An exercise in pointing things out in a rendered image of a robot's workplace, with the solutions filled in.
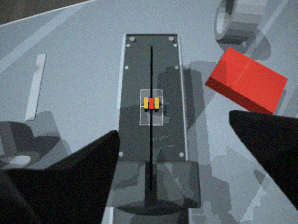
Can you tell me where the grey cylinder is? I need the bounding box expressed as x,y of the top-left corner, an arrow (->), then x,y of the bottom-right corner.
214,0 -> 267,42
0,121 -> 40,170

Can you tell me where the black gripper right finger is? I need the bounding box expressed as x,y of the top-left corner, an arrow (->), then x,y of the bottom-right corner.
229,110 -> 298,210

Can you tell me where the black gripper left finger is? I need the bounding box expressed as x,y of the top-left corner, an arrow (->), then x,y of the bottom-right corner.
0,130 -> 120,224

